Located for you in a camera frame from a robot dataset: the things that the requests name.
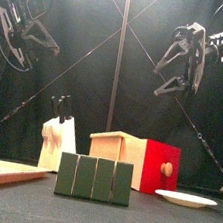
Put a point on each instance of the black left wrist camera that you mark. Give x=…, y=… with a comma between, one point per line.
x=35, y=6

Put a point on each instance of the wooden box with slotted lid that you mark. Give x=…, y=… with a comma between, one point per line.
x=106, y=146

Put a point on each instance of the red-fronted wooden drawer with knob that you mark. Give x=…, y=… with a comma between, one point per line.
x=161, y=154

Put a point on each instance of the thin metal frame pole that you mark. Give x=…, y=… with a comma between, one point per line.
x=117, y=67

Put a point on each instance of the pink rectangular tray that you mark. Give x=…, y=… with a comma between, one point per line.
x=3, y=173

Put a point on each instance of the white round plate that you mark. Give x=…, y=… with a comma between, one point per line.
x=184, y=198

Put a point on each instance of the dark green sliced toy roll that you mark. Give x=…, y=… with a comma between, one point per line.
x=85, y=177

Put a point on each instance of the wooden toy knife block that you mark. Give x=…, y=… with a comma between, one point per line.
x=57, y=149

